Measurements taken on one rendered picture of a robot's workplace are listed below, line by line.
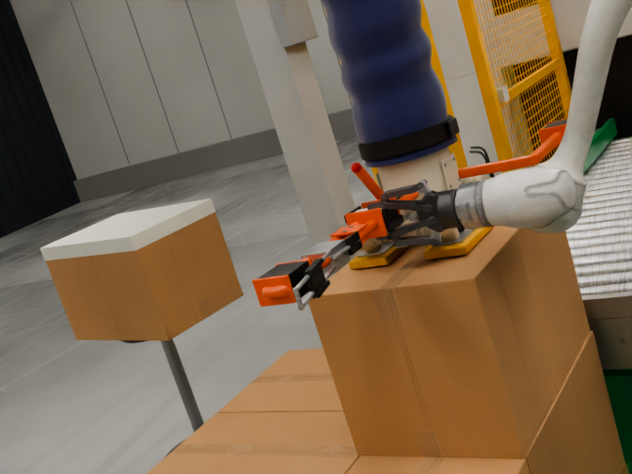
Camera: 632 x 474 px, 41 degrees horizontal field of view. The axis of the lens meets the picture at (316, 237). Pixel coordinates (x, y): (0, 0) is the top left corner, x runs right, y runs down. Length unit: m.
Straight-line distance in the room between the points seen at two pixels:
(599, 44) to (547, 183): 0.26
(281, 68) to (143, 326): 1.12
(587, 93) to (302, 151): 1.87
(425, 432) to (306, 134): 1.73
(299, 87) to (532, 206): 1.89
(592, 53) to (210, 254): 1.91
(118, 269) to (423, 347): 1.59
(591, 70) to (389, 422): 0.85
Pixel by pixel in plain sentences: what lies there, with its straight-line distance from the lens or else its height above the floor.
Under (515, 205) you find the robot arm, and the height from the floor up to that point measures 1.08.
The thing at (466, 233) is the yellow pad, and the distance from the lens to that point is 1.85.
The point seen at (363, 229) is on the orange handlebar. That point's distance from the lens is 1.65.
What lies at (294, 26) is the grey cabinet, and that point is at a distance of 3.29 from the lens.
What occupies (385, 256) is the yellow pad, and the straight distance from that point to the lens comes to 1.87.
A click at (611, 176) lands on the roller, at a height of 0.55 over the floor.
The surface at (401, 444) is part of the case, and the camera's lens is 1.91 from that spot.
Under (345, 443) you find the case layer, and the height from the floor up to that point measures 0.54.
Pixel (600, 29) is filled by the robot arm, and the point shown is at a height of 1.33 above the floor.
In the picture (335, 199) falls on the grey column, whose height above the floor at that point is 0.84.
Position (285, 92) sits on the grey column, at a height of 1.31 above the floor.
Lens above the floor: 1.46
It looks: 13 degrees down
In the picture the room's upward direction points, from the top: 18 degrees counter-clockwise
